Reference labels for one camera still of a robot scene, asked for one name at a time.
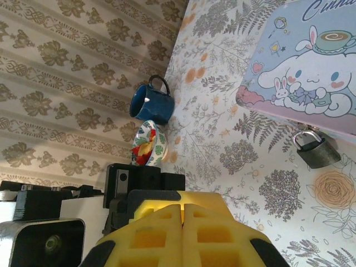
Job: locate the blue enamel mug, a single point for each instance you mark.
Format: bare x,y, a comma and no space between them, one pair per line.
155,101

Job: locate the cartoon print tin box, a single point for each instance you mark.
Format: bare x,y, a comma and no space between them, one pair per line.
306,64

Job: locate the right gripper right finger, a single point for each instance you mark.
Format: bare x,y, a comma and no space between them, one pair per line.
222,242

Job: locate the leaf pattern small bowl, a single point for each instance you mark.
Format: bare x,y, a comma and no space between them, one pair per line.
150,144

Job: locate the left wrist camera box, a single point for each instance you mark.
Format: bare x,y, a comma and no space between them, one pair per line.
41,242

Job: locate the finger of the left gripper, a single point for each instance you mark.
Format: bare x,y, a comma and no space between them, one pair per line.
200,203

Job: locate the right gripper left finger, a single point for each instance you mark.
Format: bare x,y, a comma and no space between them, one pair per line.
144,242

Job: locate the small dark padlock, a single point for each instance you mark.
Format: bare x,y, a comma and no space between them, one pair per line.
320,154

